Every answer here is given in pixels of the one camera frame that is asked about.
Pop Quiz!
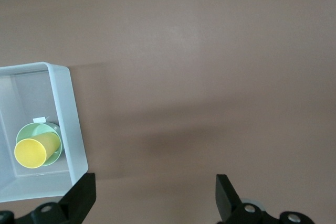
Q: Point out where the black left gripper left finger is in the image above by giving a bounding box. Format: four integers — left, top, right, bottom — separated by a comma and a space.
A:
0, 172, 97, 224

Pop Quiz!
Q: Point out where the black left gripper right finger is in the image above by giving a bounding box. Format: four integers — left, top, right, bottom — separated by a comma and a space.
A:
215, 174, 316, 224

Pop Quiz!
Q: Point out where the yellow plastic cup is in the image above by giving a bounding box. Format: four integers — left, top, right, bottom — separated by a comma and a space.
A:
14, 132, 62, 169

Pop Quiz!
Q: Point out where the light green bowl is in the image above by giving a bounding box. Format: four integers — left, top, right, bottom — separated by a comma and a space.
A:
15, 122, 65, 167

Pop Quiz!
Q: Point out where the translucent white plastic box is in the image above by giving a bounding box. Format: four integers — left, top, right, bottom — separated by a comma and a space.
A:
0, 61, 89, 204

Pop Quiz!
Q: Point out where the brown table cover sheet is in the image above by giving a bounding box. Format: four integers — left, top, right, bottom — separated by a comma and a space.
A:
0, 0, 336, 224

